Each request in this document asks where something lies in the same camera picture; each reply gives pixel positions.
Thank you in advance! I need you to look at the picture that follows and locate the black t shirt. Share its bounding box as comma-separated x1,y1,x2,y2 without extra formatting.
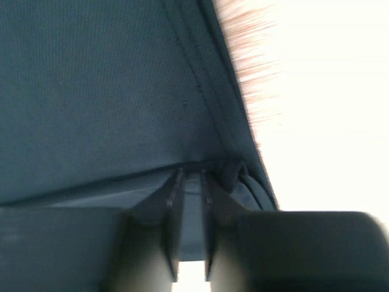
0,0,279,262

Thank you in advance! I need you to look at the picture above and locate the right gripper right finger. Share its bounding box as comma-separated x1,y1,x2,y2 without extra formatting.
201,171,252,282

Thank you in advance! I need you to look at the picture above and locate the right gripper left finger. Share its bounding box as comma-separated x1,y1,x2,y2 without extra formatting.
127,168,184,282

